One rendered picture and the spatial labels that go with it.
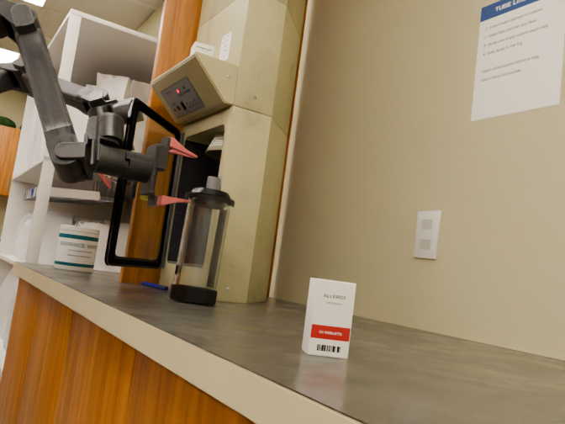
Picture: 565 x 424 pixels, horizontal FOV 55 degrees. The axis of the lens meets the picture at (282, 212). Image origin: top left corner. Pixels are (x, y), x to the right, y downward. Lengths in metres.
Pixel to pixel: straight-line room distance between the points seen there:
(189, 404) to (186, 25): 1.30
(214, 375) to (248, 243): 0.81
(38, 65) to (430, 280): 0.98
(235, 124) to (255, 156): 0.09
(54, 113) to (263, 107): 0.50
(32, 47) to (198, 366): 0.90
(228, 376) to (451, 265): 0.84
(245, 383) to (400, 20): 1.29
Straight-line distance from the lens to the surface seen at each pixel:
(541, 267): 1.16
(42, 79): 1.25
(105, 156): 1.10
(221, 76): 1.35
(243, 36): 1.41
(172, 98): 1.55
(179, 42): 1.75
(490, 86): 1.33
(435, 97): 1.43
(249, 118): 1.36
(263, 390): 0.48
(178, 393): 0.71
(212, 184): 1.18
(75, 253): 1.96
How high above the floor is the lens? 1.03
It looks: 6 degrees up
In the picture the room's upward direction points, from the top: 7 degrees clockwise
